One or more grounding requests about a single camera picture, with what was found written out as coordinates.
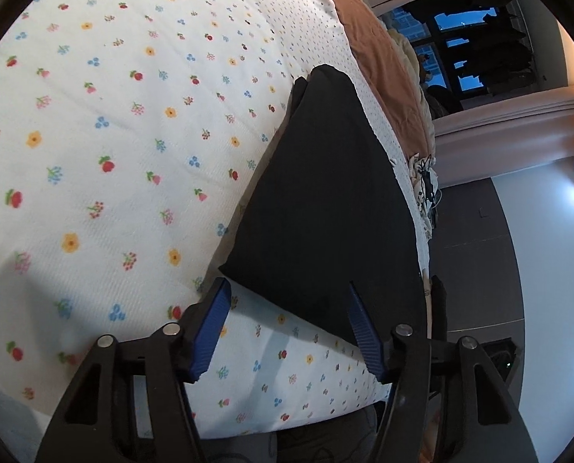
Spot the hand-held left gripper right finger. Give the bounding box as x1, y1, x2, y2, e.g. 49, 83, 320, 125
348, 282, 541, 463

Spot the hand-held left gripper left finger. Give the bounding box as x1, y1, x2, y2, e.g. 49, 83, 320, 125
33, 277, 232, 463

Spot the black button shirt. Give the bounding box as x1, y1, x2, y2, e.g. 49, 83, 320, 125
218, 64, 430, 348

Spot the white cloth heap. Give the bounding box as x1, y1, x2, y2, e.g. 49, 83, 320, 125
410, 152, 435, 242

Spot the white floral bedsheet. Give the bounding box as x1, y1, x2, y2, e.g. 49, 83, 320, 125
0, 0, 442, 437

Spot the beige blanket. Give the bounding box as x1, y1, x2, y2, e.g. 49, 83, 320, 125
388, 29, 437, 155

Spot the dark bag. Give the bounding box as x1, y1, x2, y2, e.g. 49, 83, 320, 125
427, 84, 462, 117

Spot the brown duvet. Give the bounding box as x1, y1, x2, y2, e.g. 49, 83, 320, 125
234, 0, 437, 155

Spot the dark hanging garment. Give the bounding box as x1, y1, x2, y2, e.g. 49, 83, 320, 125
475, 65, 538, 98

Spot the dark hanging jacket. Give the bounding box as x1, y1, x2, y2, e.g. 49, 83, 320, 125
465, 29, 529, 66

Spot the black cables bundle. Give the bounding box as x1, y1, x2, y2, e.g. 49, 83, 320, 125
415, 154, 442, 213

